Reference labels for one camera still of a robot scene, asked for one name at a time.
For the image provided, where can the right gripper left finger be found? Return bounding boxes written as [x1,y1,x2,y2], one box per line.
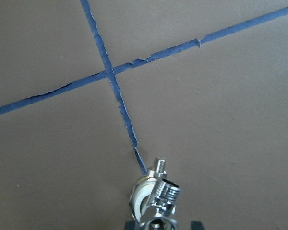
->
[124,220,140,230]

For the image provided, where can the silver metal elbow fitting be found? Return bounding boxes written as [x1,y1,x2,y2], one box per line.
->
[139,158,180,230]

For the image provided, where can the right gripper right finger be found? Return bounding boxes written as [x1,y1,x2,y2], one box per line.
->
[190,221,204,230]

